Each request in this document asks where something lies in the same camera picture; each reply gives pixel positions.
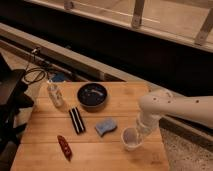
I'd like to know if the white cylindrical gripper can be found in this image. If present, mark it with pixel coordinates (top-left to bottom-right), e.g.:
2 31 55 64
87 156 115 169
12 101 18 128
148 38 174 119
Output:
136 112 160 141

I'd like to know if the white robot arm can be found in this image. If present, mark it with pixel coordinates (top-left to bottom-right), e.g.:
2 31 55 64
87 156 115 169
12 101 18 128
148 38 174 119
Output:
136 89 213 138

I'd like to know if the dark blue ceramic bowl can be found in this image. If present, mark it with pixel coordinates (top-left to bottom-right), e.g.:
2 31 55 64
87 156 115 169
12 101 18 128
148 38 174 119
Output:
77 83 108 108

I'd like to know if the black white striped block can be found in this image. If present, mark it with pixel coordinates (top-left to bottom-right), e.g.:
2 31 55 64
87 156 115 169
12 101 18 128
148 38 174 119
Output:
69 107 86 134

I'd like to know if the blue object behind table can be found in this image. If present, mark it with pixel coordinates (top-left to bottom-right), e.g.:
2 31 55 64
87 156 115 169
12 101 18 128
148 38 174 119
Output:
51 73 67 82

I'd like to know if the black chair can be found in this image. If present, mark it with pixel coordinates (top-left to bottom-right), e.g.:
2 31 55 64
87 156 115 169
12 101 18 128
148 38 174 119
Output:
0 53 34 153

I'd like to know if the black cable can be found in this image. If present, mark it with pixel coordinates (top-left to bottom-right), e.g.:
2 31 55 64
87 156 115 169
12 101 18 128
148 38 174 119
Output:
22 47 54 86

